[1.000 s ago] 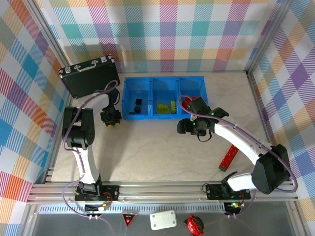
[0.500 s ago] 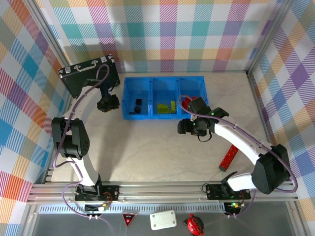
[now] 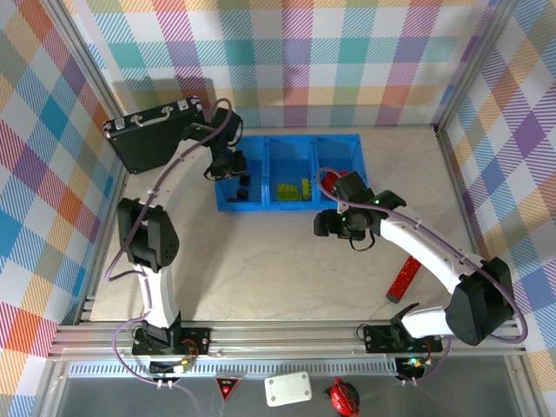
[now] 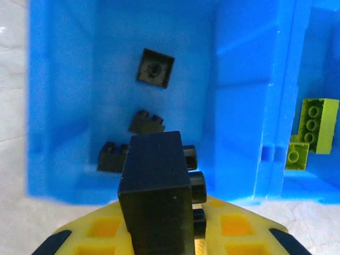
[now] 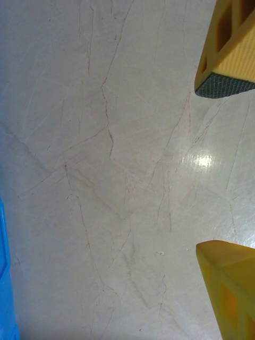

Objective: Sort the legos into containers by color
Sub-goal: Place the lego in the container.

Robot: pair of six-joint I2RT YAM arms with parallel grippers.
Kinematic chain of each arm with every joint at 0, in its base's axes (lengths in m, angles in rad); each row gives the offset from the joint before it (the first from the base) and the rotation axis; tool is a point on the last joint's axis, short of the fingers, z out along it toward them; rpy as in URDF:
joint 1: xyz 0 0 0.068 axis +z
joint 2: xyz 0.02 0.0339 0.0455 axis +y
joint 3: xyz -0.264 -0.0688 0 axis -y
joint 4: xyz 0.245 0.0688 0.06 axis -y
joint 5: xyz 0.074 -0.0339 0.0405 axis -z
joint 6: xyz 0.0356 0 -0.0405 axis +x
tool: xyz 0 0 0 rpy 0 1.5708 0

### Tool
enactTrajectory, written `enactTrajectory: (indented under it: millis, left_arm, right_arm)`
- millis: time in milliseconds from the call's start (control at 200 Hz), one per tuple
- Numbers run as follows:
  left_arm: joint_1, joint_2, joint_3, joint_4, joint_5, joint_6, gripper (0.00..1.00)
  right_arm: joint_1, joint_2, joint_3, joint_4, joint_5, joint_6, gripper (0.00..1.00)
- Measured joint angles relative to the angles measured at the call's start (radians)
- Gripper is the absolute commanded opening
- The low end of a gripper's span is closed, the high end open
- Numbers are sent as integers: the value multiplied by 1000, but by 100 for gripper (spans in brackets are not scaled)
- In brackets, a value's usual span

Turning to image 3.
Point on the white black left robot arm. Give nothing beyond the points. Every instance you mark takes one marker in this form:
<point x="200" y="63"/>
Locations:
<point x="158" y="295"/>

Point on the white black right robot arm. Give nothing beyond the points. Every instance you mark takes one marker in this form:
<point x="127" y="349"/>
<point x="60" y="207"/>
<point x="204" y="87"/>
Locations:
<point x="417" y="247"/>

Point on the blue plastic bin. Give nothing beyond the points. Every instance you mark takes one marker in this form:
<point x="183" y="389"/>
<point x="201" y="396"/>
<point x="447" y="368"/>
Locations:
<point x="343" y="152"/>
<point x="256" y="193"/>
<point x="286" y="160"/>

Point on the long red brick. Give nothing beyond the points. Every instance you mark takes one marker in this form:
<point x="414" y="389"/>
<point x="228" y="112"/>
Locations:
<point x="401" y="282"/>

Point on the black briefcase with metal corners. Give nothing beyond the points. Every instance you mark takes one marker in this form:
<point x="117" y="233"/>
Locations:
<point x="152" y="143"/>

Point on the red black round object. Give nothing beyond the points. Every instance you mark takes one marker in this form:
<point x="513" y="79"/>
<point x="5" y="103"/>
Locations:
<point x="344" y="397"/>

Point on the white rectangular box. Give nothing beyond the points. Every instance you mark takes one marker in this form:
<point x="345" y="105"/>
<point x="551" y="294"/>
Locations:
<point x="289" y="388"/>

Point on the red triangular button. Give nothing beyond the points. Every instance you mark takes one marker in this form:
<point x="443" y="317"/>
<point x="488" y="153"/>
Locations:
<point x="227" y="386"/>

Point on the grey metal shelf plate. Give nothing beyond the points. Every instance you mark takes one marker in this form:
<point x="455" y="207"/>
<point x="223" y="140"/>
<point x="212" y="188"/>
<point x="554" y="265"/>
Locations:
<point x="108" y="399"/>

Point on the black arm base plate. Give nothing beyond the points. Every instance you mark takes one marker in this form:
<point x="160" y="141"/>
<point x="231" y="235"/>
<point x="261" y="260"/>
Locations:
<point x="200" y="339"/>
<point x="375" y="339"/>

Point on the aluminium frame post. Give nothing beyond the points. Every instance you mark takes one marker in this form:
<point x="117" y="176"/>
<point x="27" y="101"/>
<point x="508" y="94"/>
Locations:
<point x="473" y="65"/>
<point x="92" y="65"/>

